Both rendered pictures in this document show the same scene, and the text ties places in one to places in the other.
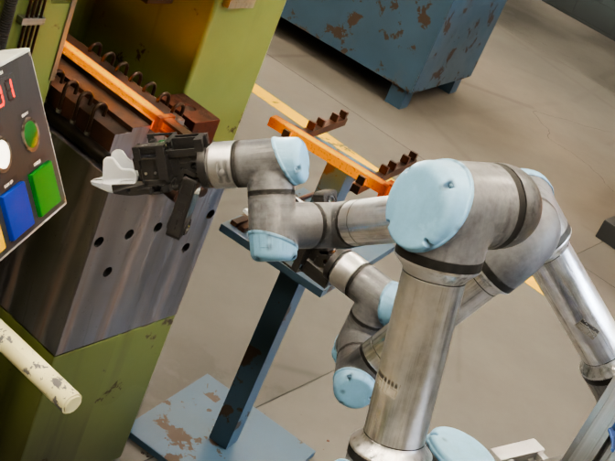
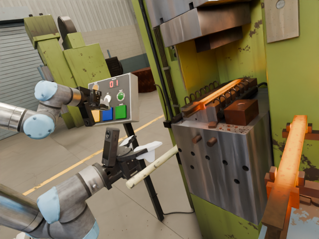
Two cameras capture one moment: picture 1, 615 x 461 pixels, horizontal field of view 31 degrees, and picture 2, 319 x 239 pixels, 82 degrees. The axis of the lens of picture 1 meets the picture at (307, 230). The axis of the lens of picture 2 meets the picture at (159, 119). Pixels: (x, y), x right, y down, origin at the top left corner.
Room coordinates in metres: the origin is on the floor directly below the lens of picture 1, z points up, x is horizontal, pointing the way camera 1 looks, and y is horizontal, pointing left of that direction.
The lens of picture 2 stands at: (2.22, -0.42, 1.25)
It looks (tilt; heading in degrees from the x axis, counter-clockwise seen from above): 19 degrees down; 115
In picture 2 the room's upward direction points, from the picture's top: 17 degrees counter-clockwise
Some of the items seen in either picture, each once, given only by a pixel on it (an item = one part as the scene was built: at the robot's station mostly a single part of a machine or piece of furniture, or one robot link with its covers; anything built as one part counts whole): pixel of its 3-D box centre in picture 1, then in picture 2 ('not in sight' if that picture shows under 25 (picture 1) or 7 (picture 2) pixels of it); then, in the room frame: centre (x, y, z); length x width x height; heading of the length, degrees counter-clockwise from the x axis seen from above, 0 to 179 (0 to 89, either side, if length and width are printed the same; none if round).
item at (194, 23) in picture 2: not in sight; (208, 23); (2.14, 0.56, 1.32); 0.42 x 0.20 x 0.10; 62
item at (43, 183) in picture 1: (42, 188); (121, 112); (1.60, 0.43, 1.01); 0.07 x 0.05 x 0.07; 177
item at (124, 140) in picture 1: (81, 89); (220, 97); (2.14, 0.56, 0.96); 0.42 x 0.20 x 0.09; 62
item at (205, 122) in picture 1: (185, 120); (241, 111); (2.23, 0.34, 0.95); 0.12 x 0.09 x 0.07; 62
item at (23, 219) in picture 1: (15, 210); (107, 114); (1.50, 0.44, 1.01); 0.07 x 0.05 x 0.07; 177
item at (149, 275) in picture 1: (66, 187); (238, 142); (2.19, 0.54, 0.69); 0.56 x 0.38 x 0.45; 62
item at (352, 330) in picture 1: (358, 343); (76, 224); (1.76, -0.17, 0.88); 0.11 x 0.08 x 0.11; 5
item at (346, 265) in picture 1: (349, 272); (92, 179); (1.82, -0.10, 0.98); 0.08 x 0.05 x 0.08; 152
